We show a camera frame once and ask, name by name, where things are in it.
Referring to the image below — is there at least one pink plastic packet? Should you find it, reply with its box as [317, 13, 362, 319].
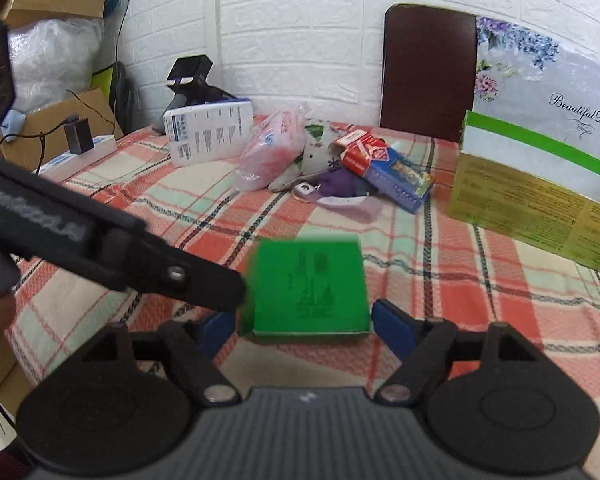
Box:
[234, 109, 308, 192]

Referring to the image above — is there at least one floral printed sheet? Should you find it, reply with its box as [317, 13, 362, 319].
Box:
[472, 15, 600, 203]

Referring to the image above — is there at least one blue printed box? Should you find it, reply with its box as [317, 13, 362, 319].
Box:
[367, 147, 435, 213]

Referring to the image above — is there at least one thin black wall wire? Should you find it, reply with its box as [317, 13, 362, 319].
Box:
[114, 0, 131, 68]

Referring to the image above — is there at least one light blue cloth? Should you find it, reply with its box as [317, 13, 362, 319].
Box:
[2, 111, 27, 142]

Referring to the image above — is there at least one white box with blue print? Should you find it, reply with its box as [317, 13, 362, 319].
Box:
[163, 99, 254, 168]

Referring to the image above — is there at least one purple fabric item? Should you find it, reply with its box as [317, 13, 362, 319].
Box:
[292, 167, 381, 222]

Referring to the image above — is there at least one small green box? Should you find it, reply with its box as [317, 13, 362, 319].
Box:
[237, 235, 371, 343]

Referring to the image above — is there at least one flat white box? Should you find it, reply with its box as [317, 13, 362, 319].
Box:
[35, 135, 118, 181]

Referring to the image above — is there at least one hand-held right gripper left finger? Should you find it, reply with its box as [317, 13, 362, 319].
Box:
[50, 310, 243, 407]

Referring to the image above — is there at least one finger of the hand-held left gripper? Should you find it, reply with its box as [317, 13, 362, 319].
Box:
[125, 236, 248, 311]

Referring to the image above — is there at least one bubble wrap bag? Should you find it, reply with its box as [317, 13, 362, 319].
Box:
[5, 17, 106, 113]

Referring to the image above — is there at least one black power adapter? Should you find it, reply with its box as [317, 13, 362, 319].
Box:
[63, 119, 95, 155]

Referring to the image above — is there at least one open cardboard box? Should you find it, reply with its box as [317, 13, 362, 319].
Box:
[0, 87, 123, 171]

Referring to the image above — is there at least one dark folded item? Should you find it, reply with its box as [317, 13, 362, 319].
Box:
[112, 62, 137, 131]

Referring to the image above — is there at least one black cable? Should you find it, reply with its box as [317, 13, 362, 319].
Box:
[0, 115, 78, 153]

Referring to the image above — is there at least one lime green board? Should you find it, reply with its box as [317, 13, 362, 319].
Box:
[91, 66, 116, 111]

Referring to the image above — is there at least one large green yellow cardboard box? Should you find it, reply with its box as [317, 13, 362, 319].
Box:
[447, 110, 600, 278]

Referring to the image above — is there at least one black camera on stand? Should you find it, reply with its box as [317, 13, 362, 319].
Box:
[152, 55, 238, 136]

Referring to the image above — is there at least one dark brown wooden board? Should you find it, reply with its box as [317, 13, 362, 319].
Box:
[380, 3, 479, 143]

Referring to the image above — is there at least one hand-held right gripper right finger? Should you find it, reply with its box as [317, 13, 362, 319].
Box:
[371, 299, 555, 406]

